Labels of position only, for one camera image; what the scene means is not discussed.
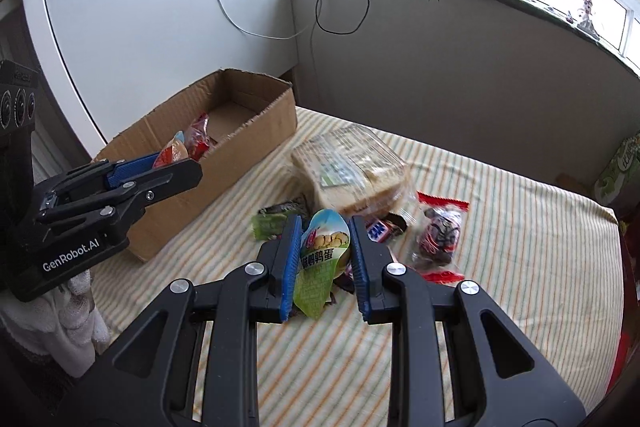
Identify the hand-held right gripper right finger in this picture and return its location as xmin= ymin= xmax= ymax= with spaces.
xmin=347 ymin=214 xmax=586 ymax=427

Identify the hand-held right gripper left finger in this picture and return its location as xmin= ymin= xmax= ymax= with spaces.
xmin=52 ymin=214 xmax=306 ymax=427

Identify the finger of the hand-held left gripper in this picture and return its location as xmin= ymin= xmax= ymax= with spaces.
xmin=35 ymin=158 xmax=203 ymax=235
xmin=47 ymin=153 xmax=168 ymax=195

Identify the orange snack packet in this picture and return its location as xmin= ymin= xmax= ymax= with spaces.
xmin=152 ymin=132 xmax=191 ymax=170

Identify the light green snack pouch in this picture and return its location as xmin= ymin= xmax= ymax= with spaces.
xmin=292 ymin=208 xmax=353 ymax=320

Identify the red white blue packet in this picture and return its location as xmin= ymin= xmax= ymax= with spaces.
xmin=327 ymin=213 xmax=408 ymax=305

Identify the small green snack packet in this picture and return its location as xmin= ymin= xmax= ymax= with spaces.
xmin=250 ymin=212 xmax=288 ymax=242

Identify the red snack packet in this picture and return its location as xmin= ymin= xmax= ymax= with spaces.
xmin=185 ymin=113 xmax=218 ymax=160

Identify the dark snack packet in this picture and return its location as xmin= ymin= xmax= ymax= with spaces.
xmin=257 ymin=196 xmax=312 ymax=222

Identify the brown cardboard box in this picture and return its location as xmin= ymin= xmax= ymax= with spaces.
xmin=92 ymin=68 xmax=298 ymax=263

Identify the red clear candy packet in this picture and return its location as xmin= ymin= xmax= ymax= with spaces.
xmin=407 ymin=192 xmax=471 ymax=285

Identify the clear bag of sliced bread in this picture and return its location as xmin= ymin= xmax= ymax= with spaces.
xmin=290 ymin=124 xmax=418 ymax=220

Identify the person's left hand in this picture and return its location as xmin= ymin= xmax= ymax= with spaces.
xmin=0 ymin=269 xmax=113 ymax=378

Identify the white wardrobe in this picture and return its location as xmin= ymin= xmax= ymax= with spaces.
xmin=20 ymin=0 xmax=301 ymax=158

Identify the small figurine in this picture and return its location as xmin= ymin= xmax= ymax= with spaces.
xmin=567 ymin=0 xmax=601 ymax=40

